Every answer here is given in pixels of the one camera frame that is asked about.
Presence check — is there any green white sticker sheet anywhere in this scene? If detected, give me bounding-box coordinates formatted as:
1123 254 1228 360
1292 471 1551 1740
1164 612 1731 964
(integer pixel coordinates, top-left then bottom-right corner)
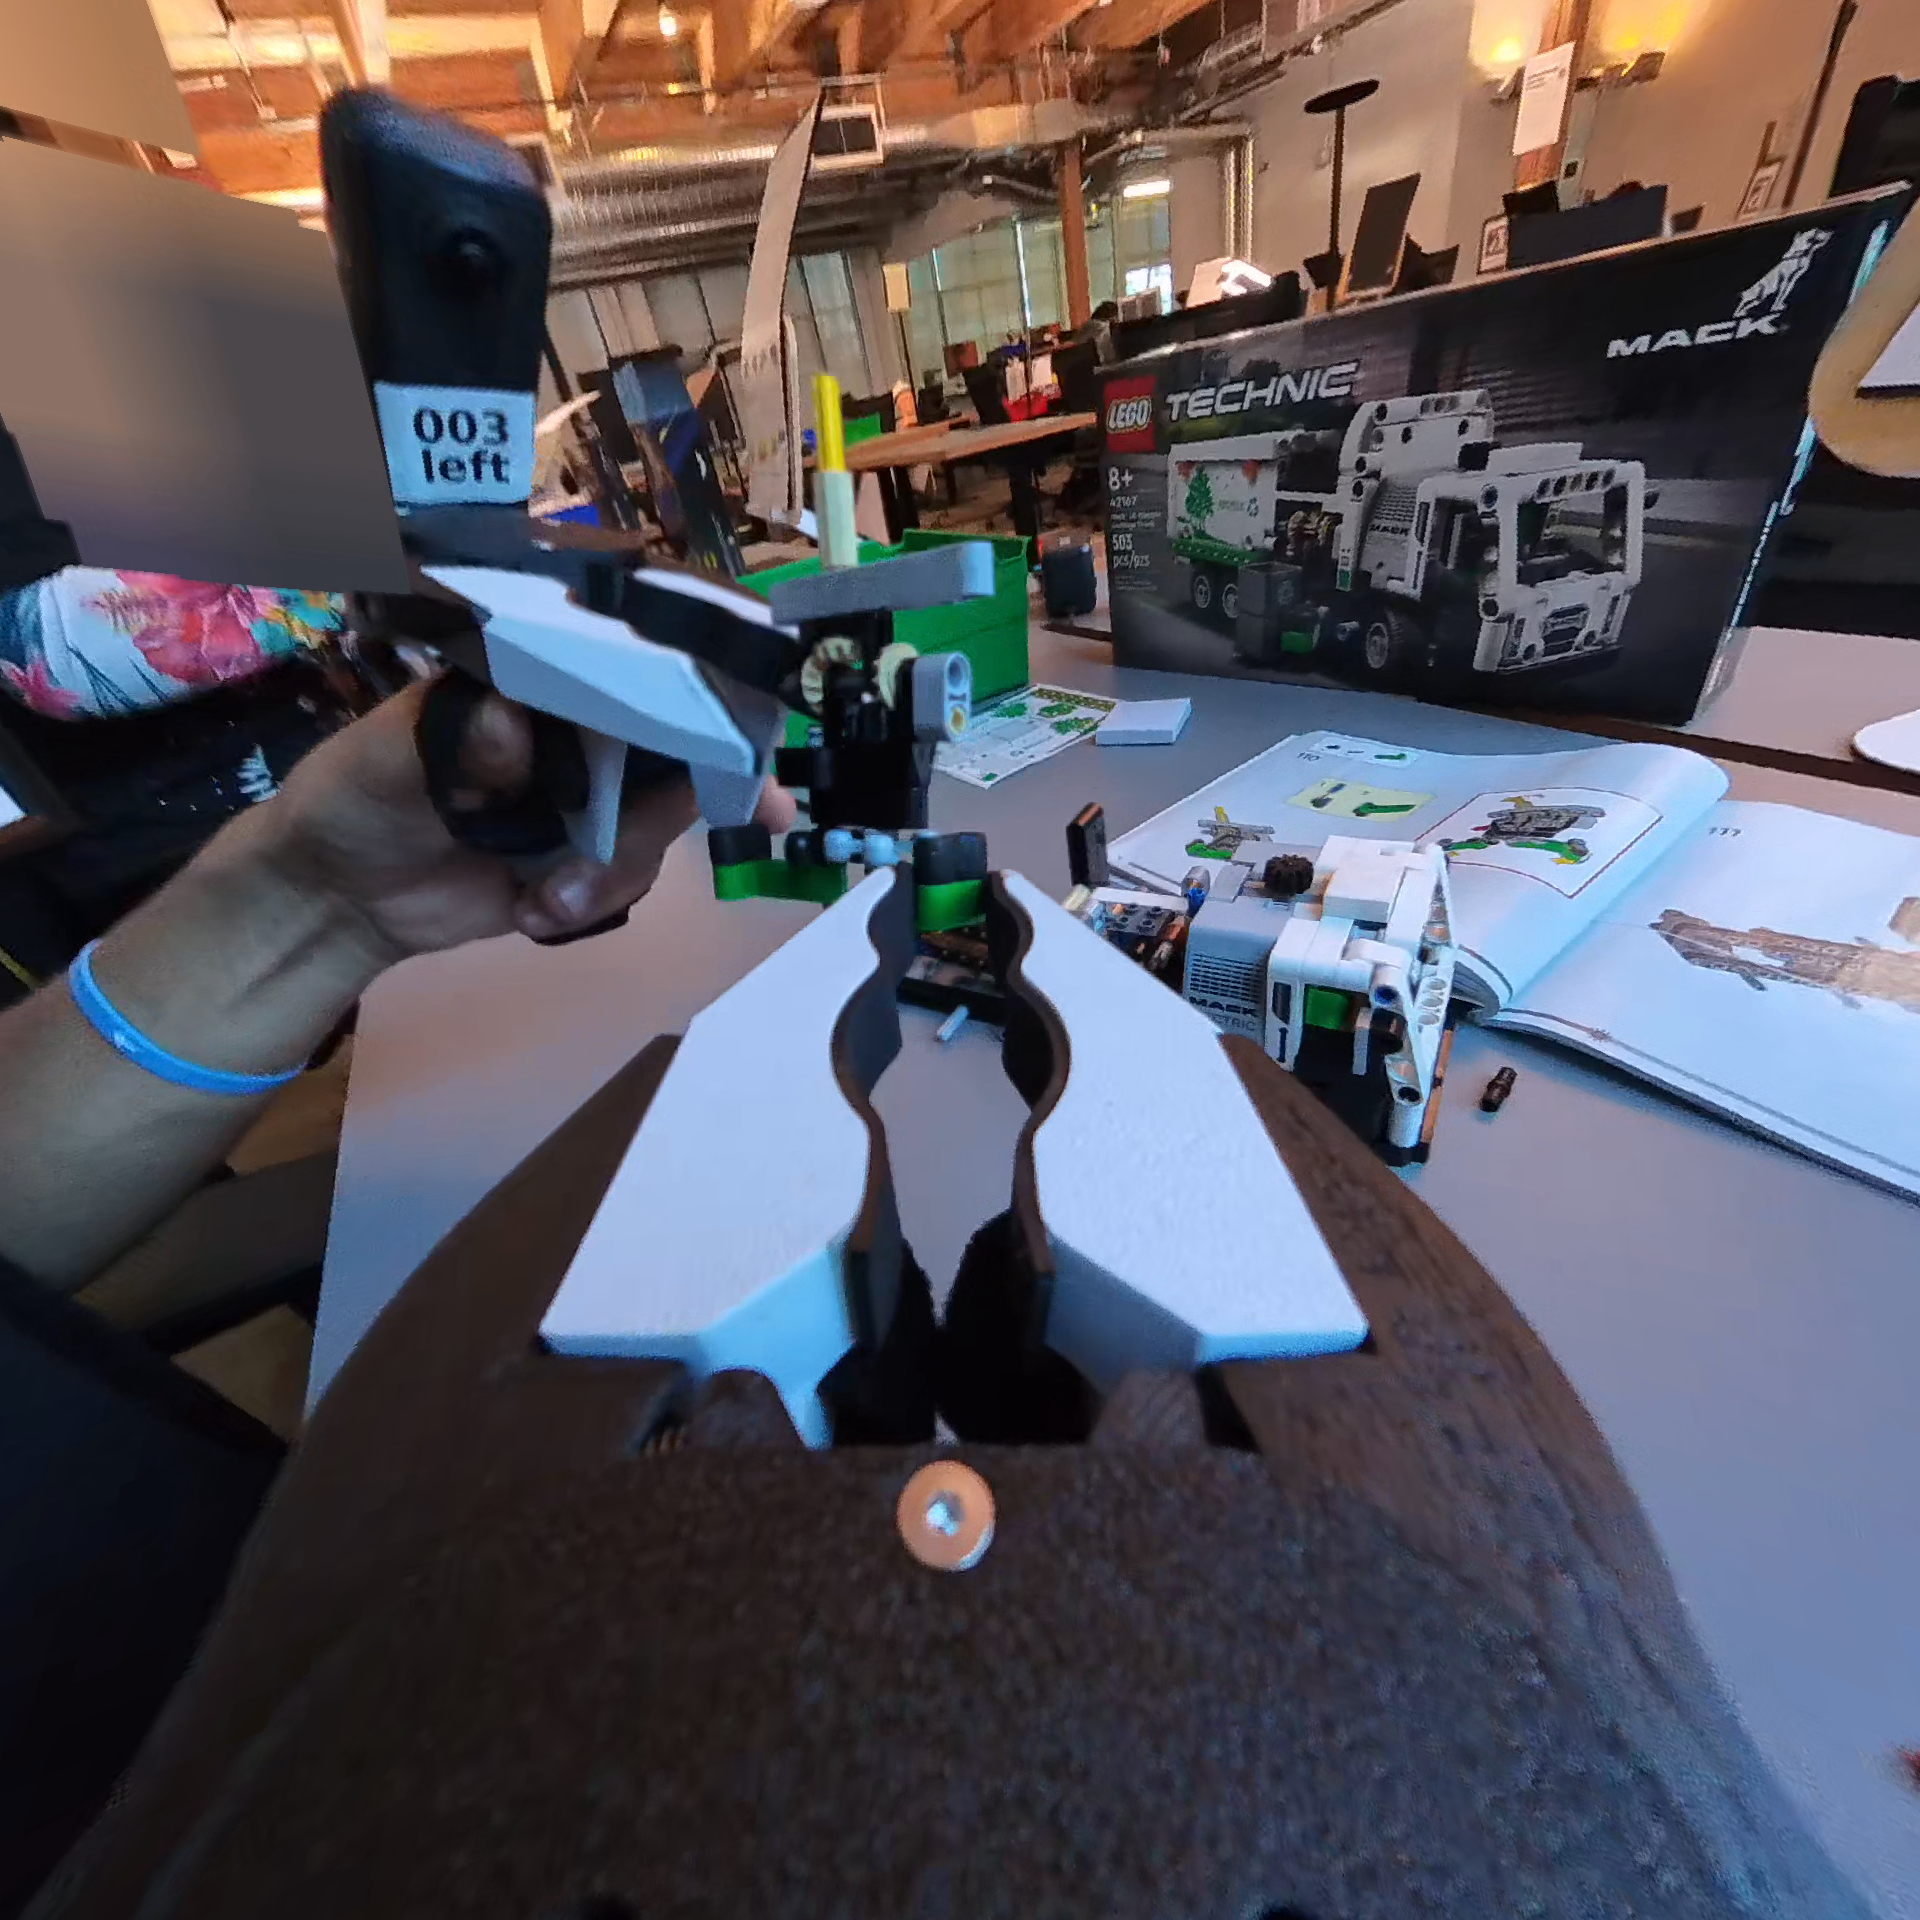
933 680 1120 789

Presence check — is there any black box yellow emblem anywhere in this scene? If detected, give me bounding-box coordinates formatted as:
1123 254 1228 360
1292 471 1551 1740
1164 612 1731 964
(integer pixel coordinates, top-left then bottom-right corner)
607 351 744 578

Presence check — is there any person's left hand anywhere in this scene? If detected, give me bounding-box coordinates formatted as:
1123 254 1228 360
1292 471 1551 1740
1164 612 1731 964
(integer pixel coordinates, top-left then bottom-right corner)
83 680 800 1068

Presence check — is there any dark lego set box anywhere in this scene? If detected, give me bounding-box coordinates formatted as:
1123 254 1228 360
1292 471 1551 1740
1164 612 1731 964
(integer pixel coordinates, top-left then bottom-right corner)
1095 187 1913 728

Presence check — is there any black floor lamp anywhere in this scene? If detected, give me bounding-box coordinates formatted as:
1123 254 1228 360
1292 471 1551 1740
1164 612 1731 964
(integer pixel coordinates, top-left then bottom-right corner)
1305 78 1382 271

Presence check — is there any lego gear subassembly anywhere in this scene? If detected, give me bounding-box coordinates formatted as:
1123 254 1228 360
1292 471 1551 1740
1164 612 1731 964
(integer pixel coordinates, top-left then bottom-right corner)
708 374 998 933

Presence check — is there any light blue wristband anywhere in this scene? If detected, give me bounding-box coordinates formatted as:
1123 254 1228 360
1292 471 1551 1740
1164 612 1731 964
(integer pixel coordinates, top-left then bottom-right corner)
67 941 309 1098

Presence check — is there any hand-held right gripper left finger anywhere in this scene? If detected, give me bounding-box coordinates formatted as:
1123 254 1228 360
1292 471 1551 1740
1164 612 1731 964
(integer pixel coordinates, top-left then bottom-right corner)
536 862 921 1447

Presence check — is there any green plastic bin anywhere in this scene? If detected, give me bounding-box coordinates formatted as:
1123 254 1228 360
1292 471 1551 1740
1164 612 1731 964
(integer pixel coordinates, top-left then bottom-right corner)
736 527 1033 736

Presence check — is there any white black lego truck model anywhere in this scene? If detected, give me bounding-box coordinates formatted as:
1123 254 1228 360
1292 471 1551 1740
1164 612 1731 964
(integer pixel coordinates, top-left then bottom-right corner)
1065 802 1455 1168

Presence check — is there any background wooden table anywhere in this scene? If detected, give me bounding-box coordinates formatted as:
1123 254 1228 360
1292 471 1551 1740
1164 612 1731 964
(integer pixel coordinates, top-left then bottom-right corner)
839 412 1104 541

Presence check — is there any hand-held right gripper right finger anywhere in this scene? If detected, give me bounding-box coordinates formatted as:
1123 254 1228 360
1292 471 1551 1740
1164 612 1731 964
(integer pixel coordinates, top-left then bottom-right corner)
989 866 1373 1364

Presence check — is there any open instruction booklet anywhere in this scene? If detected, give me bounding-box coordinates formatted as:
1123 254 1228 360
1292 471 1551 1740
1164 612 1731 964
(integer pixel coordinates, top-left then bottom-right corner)
1110 728 1920 1202

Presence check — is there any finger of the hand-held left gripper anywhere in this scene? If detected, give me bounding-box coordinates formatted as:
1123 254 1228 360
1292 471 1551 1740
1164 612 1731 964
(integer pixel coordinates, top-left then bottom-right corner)
422 564 777 822
619 568 812 719

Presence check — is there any person's left forearm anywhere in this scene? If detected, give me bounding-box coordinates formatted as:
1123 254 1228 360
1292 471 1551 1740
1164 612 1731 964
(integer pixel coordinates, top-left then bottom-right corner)
0 960 309 1291

